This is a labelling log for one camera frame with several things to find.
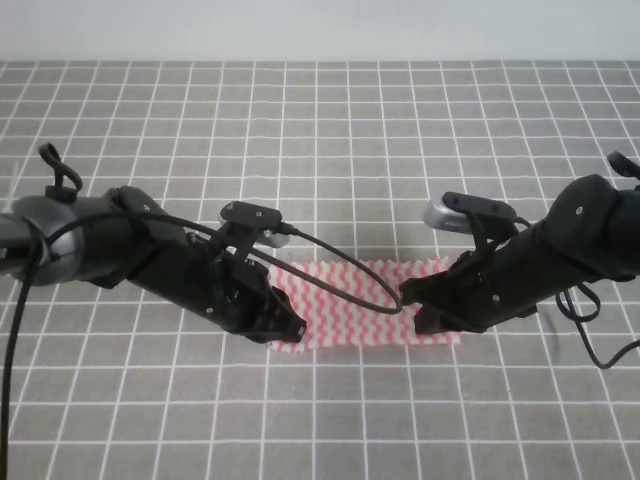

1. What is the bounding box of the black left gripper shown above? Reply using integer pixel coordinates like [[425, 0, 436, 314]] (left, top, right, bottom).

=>
[[164, 234, 307, 344]]

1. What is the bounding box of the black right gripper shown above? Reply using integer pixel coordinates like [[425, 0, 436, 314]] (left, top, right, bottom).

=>
[[399, 239, 540, 335]]

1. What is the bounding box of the pink white wavy towel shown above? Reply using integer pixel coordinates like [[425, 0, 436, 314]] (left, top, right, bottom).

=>
[[268, 261, 460, 353]]

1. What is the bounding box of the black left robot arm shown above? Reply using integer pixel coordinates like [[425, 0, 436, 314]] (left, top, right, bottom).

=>
[[1, 143, 307, 344]]

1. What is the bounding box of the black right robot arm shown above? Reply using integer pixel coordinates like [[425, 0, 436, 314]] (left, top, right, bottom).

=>
[[400, 174, 639, 334]]

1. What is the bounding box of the grey checked tablecloth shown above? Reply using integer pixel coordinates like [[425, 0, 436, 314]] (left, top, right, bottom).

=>
[[1, 61, 639, 479]]

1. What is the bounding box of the black left camera cable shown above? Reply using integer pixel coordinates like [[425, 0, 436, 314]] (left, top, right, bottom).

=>
[[0, 209, 405, 480]]

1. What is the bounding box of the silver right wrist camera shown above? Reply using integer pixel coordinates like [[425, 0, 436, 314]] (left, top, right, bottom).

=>
[[422, 192, 518, 248]]

